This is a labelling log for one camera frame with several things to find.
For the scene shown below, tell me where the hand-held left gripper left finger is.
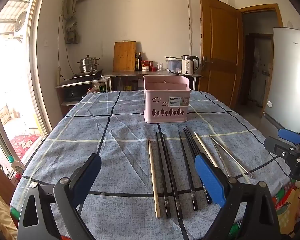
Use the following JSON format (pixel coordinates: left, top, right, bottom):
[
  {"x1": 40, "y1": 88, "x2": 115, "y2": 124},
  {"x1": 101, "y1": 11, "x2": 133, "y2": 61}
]
[{"x1": 17, "y1": 154, "x2": 102, "y2": 240}]

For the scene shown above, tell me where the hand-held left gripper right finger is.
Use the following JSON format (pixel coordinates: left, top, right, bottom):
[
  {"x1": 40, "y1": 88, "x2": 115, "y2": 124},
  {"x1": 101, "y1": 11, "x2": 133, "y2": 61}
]
[{"x1": 194, "y1": 155, "x2": 282, "y2": 240}]

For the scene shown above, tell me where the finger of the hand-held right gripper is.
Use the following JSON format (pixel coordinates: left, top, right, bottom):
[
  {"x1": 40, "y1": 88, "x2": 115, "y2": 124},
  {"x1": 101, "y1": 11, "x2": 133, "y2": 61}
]
[
  {"x1": 264, "y1": 136, "x2": 300, "y2": 167},
  {"x1": 277, "y1": 128, "x2": 300, "y2": 151}
]

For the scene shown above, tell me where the black chopstick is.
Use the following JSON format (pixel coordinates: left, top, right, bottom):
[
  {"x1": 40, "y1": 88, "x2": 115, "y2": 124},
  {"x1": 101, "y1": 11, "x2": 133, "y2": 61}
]
[
  {"x1": 183, "y1": 128, "x2": 212, "y2": 205},
  {"x1": 161, "y1": 132, "x2": 183, "y2": 220},
  {"x1": 156, "y1": 132, "x2": 171, "y2": 219},
  {"x1": 178, "y1": 130, "x2": 198, "y2": 211},
  {"x1": 187, "y1": 127, "x2": 202, "y2": 157}
]

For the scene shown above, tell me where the metal chopstick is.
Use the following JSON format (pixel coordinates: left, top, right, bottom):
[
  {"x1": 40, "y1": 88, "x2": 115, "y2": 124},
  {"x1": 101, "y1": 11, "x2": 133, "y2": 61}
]
[
  {"x1": 211, "y1": 136, "x2": 254, "y2": 179},
  {"x1": 209, "y1": 135, "x2": 232, "y2": 178}
]

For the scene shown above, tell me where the wooden chopstick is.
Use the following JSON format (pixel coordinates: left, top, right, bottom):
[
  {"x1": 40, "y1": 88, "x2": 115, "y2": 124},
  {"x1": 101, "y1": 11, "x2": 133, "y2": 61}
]
[
  {"x1": 148, "y1": 140, "x2": 161, "y2": 218},
  {"x1": 194, "y1": 132, "x2": 219, "y2": 168}
]

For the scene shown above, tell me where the pink plastic utensil basket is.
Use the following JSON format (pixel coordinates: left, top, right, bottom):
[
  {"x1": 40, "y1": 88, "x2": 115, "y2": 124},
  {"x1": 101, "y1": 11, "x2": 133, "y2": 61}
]
[{"x1": 143, "y1": 75, "x2": 192, "y2": 124}]

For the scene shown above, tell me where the floral blanket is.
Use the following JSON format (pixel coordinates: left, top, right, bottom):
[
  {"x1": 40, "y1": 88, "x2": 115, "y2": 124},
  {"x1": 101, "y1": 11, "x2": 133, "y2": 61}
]
[{"x1": 272, "y1": 180, "x2": 300, "y2": 230}]

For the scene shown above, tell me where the silver refrigerator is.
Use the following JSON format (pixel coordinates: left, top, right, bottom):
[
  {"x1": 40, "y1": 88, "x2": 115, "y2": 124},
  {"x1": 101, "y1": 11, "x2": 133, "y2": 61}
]
[{"x1": 261, "y1": 27, "x2": 300, "y2": 140}]

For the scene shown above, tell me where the blue checkered table cloth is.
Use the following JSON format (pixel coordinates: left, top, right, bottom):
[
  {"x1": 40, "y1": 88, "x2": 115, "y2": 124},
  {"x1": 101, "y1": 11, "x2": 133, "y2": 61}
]
[{"x1": 10, "y1": 90, "x2": 290, "y2": 240}]

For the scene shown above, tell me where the red patterned rug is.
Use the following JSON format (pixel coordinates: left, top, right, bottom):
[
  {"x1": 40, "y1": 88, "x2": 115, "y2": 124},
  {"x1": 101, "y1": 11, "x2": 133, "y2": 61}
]
[{"x1": 10, "y1": 134, "x2": 42, "y2": 160}]

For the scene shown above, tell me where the white bottle green cap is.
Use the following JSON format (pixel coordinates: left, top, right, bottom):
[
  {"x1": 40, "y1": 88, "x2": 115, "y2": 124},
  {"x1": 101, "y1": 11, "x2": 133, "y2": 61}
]
[{"x1": 7, "y1": 156, "x2": 24, "y2": 180}]

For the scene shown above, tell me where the low steel cooker stand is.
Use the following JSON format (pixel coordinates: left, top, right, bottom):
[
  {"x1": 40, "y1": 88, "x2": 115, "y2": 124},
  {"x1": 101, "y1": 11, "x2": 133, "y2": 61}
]
[{"x1": 55, "y1": 77, "x2": 110, "y2": 108}]

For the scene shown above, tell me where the yellow cloth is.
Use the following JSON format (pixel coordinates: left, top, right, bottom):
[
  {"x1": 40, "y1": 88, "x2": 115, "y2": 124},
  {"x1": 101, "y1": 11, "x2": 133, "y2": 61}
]
[{"x1": 0, "y1": 192, "x2": 18, "y2": 240}]

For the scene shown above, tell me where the black induction cooker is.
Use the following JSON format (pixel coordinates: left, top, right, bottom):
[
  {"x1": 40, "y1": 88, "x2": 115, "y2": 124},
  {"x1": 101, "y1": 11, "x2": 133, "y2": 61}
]
[{"x1": 72, "y1": 70, "x2": 103, "y2": 80}]

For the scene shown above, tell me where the metal shelf rack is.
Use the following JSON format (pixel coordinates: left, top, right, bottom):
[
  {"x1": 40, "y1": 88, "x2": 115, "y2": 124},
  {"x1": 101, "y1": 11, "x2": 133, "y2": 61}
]
[{"x1": 101, "y1": 70, "x2": 204, "y2": 92}]

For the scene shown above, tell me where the steel steamer pot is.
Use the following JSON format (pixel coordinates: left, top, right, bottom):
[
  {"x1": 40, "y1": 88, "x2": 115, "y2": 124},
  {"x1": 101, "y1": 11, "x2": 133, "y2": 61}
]
[{"x1": 77, "y1": 55, "x2": 100, "y2": 73}]

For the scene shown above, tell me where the brown wooden door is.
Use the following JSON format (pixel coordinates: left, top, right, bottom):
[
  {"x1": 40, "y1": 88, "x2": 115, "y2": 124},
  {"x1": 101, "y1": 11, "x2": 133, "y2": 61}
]
[{"x1": 199, "y1": 0, "x2": 244, "y2": 108}]

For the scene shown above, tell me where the white electric kettle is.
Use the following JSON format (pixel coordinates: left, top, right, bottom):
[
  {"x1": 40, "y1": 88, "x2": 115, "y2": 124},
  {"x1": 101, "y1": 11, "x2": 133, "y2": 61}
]
[{"x1": 181, "y1": 55, "x2": 199, "y2": 75}]

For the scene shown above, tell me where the clear plastic container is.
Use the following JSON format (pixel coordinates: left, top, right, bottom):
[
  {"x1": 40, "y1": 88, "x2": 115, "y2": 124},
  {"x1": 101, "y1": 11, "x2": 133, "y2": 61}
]
[{"x1": 165, "y1": 56, "x2": 183, "y2": 72}]

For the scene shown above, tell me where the bamboo cutting board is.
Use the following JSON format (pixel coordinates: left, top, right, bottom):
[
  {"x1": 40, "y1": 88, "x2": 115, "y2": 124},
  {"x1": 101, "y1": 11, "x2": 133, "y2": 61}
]
[{"x1": 113, "y1": 41, "x2": 137, "y2": 72}]

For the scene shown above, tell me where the wrapped air conditioner pipe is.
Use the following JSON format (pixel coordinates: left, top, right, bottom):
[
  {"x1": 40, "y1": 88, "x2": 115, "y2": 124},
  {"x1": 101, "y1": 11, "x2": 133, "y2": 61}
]
[{"x1": 62, "y1": 0, "x2": 81, "y2": 44}]

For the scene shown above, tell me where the outdoor fan unit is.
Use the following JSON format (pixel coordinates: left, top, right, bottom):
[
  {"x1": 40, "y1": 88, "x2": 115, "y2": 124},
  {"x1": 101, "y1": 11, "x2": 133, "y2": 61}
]
[{"x1": 14, "y1": 11, "x2": 28, "y2": 33}]

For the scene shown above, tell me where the metal door handle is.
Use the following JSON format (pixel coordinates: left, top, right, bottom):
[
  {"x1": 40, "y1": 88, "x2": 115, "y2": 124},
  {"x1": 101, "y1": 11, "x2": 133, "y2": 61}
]
[{"x1": 201, "y1": 56, "x2": 214, "y2": 72}]

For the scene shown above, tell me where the white wall cable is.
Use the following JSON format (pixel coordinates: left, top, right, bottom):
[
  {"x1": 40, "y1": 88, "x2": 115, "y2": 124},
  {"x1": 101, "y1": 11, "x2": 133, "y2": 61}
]
[{"x1": 187, "y1": 0, "x2": 193, "y2": 55}]

